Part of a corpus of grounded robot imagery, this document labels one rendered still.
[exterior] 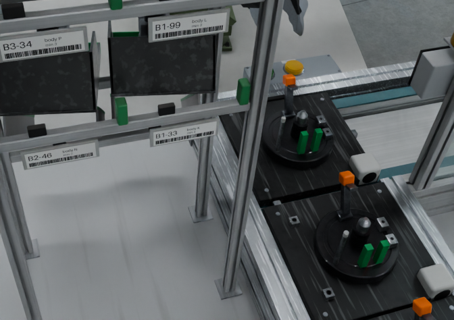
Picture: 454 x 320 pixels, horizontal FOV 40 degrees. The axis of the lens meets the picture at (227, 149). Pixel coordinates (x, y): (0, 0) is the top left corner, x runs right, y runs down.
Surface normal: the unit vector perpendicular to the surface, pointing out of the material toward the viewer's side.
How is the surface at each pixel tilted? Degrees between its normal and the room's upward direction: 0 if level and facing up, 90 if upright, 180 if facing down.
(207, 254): 0
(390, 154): 0
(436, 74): 90
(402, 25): 0
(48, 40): 90
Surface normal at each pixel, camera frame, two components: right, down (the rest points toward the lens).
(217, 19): 0.31, 0.71
